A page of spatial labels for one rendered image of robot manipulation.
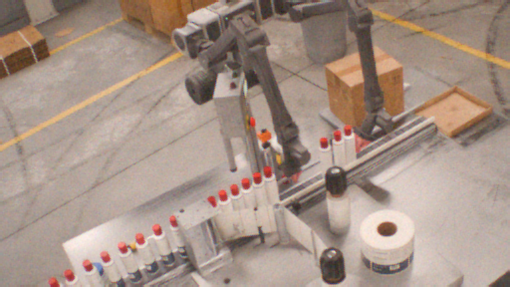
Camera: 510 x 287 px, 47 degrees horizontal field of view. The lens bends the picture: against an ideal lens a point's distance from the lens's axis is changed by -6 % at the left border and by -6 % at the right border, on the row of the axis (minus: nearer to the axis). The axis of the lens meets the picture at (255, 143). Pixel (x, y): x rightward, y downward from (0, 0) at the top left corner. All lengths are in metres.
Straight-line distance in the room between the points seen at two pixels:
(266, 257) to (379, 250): 0.47
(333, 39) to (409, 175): 2.50
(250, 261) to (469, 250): 0.86
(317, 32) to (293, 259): 2.93
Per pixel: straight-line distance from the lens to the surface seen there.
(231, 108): 2.27
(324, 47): 5.12
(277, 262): 2.41
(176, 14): 5.75
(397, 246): 2.22
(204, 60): 2.57
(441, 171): 2.80
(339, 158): 2.68
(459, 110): 3.16
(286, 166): 2.44
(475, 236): 2.53
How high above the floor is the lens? 2.67
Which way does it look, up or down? 37 degrees down
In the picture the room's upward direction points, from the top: 12 degrees counter-clockwise
